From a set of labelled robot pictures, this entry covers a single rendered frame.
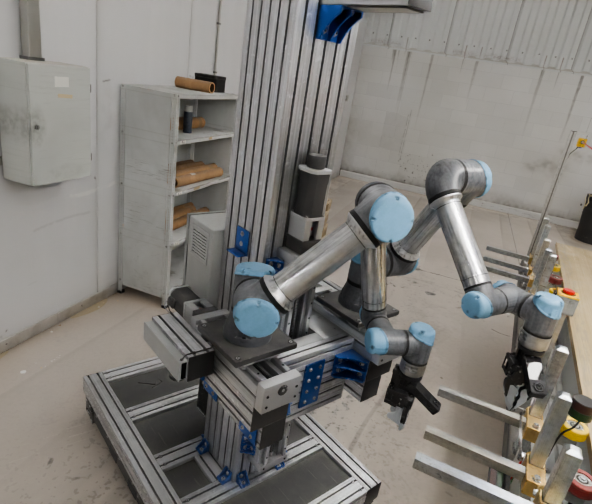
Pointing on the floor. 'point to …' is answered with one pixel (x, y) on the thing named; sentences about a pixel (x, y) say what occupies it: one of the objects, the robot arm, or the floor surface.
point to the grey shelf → (169, 246)
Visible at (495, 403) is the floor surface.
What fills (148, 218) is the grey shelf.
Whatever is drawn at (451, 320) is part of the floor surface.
